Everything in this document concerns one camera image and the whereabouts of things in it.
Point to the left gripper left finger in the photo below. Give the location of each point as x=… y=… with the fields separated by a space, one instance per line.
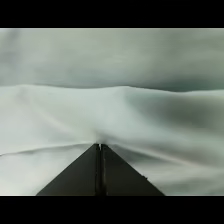
x=78 y=178

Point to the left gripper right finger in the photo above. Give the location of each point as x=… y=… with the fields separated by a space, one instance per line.
x=126 y=178

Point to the light blue garment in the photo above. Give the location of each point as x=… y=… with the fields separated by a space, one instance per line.
x=110 y=100

